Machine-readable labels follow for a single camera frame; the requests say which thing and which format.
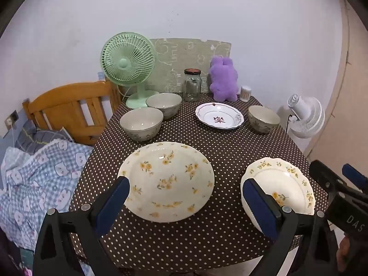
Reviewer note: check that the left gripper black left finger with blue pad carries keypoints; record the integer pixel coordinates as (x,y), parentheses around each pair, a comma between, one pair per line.
(55,254)

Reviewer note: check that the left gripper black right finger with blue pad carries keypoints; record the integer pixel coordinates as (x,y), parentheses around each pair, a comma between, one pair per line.
(277,223)

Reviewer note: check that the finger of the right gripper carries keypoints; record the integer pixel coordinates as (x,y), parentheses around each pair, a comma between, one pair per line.
(357,178)
(330,182)

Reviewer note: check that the scalloped yellow flower plate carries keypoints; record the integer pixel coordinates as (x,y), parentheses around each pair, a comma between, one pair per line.
(284,182)

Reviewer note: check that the large yellow flower plate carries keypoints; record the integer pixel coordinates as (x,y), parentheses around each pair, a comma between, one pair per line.
(169,181)

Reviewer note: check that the white plate red pattern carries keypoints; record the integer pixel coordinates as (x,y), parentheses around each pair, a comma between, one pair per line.
(219,114)

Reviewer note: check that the grey floral bowl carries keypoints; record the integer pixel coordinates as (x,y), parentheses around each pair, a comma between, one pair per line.
(262,119)
(167,103)
(142,124)

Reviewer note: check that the person's right hand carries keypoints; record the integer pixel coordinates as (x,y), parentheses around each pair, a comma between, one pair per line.
(342,254)

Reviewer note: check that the blue checkered cat blanket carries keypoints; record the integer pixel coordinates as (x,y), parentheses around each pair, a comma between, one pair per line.
(35,183)

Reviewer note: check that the white floor fan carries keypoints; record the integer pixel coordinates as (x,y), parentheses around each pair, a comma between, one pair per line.
(309,116)

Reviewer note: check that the brown polka dot tablecloth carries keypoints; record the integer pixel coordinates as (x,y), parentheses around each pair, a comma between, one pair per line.
(220,233)

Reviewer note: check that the grey striped pillow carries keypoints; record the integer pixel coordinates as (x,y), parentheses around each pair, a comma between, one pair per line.
(32,138)

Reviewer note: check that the cotton swab container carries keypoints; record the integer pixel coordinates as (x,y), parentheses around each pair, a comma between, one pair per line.
(245,93)

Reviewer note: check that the wooden bed headboard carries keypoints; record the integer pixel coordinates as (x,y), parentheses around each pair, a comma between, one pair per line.
(77,107)

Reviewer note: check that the purple plush toy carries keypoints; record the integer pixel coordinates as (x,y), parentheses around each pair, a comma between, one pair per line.
(224,79)

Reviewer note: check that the glass jar black lid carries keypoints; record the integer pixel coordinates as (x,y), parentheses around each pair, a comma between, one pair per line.
(192,85)

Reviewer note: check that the green desk fan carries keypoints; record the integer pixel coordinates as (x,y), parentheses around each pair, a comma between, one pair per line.
(128,59)

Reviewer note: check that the green patterned board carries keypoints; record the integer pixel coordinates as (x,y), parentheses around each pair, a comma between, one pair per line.
(174,55)

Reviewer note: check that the wall power outlet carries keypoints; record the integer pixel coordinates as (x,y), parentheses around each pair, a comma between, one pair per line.
(11,120)

